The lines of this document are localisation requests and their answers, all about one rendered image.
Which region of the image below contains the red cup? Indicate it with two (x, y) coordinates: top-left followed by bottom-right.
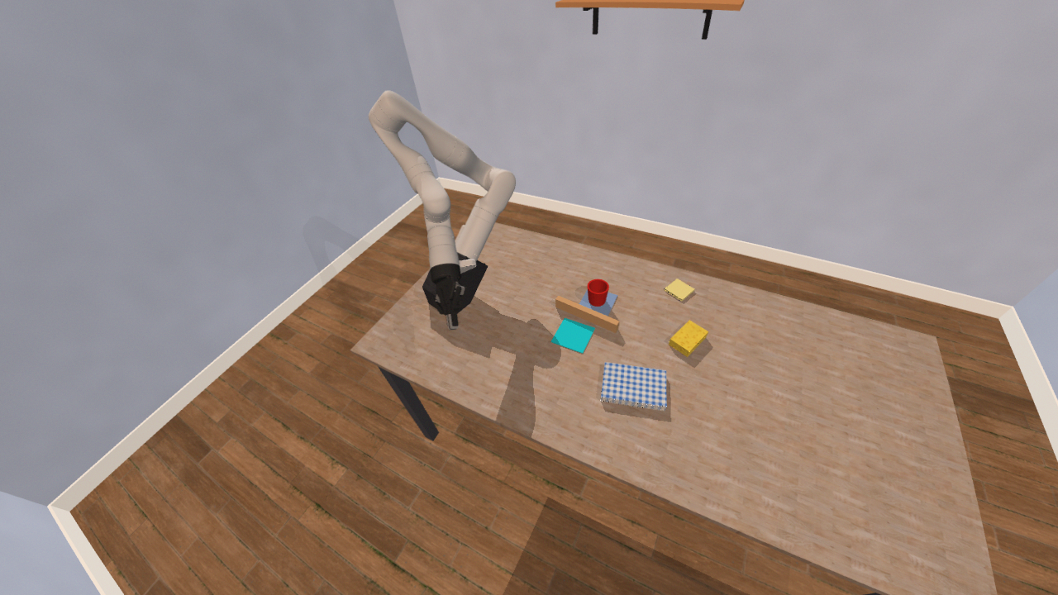
(588, 280), (609, 307)

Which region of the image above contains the yellow sticky-note pad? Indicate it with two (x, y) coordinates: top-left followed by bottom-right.
(665, 280), (694, 302)

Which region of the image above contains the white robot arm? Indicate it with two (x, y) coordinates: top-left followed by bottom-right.
(369, 91), (516, 274)

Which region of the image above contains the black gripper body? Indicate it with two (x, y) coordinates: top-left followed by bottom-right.
(431, 264), (461, 301)

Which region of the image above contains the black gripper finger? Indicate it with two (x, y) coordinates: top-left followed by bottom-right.
(431, 288), (455, 330)
(443, 282), (467, 329)

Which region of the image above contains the yellow sponge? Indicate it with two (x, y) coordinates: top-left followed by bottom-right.
(669, 320), (708, 357)

